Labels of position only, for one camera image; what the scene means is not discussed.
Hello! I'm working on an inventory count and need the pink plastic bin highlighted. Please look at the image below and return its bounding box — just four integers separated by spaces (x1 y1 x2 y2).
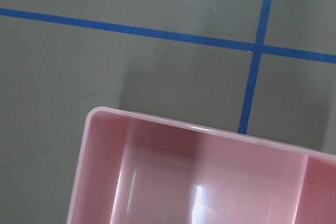
67 106 335 223

